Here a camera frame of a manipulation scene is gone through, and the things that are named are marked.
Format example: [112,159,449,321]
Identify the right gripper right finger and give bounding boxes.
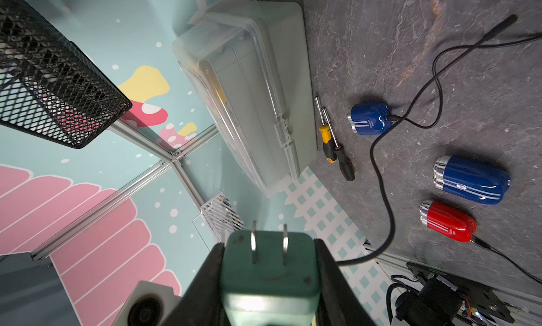
[314,239,375,326]

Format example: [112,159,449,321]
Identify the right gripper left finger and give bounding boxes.
[162,244,227,326]

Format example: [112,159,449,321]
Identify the green charger adapter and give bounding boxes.
[220,227,321,325]

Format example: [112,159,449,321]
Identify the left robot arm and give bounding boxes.
[385,275,467,325]

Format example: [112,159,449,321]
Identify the orange black screwdriver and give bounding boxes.
[322,108,355,182]

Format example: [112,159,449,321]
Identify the yellow black screwdriver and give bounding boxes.
[314,96,337,163]

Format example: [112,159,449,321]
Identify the clear plastic storage box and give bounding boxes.
[172,1,317,196]

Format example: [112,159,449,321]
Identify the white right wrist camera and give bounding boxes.
[113,281,182,326]

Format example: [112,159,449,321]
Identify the white wire wall basket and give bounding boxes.
[192,191,246,250]

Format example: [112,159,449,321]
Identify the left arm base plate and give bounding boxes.
[406,262,515,323]

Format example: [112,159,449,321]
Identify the long black charging cable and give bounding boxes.
[469,236,542,285]

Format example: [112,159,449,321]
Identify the black wire mesh basket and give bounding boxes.
[1,0,132,149]

